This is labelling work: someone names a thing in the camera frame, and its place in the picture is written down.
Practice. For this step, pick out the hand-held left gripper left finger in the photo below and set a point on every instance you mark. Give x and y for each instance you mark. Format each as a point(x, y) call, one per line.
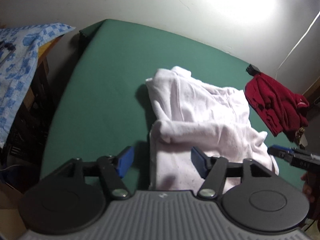
point(125, 161)

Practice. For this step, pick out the black power adapter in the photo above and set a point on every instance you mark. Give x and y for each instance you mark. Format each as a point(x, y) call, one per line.
point(253, 69)

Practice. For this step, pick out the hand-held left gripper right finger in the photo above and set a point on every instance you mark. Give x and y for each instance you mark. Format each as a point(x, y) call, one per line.
point(198, 161)

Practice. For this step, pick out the cardboard box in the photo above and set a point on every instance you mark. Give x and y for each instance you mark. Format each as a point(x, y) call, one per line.
point(10, 205)

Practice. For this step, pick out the black clip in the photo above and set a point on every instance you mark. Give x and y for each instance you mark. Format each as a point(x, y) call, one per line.
point(8, 47)

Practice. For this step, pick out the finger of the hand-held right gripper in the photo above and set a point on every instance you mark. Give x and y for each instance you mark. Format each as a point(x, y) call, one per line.
point(280, 151)

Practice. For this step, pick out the green table cover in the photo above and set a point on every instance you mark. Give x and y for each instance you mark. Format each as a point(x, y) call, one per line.
point(112, 80)

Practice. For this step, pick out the dark red garment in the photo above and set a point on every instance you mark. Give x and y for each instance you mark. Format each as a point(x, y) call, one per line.
point(272, 102)

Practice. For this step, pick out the person's right hand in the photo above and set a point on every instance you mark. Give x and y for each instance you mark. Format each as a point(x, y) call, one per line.
point(309, 187)

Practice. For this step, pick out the brown patterned cloth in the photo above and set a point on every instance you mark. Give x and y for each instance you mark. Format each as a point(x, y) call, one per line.
point(300, 133)

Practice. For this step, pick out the white shirt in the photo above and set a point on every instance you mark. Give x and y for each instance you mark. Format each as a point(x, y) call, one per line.
point(200, 110)

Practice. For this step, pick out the wooden furniture frame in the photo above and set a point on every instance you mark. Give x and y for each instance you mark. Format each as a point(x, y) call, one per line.
point(42, 67)

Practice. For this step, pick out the blue patterned cloth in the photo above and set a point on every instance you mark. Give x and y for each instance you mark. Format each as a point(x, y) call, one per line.
point(20, 75)

